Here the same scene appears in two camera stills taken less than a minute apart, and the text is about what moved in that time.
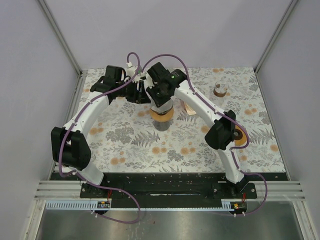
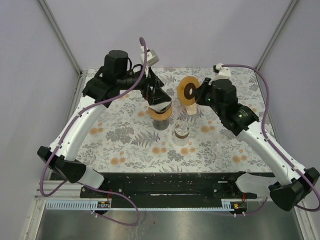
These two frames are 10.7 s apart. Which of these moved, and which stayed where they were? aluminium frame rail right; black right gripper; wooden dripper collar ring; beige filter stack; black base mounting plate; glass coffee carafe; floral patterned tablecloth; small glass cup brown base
Moved: black right gripper; small glass cup brown base
Stayed: floral patterned tablecloth; black base mounting plate; aluminium frame rail right; glass coffee carafe; wooden dripper collar ring; beige filter stack
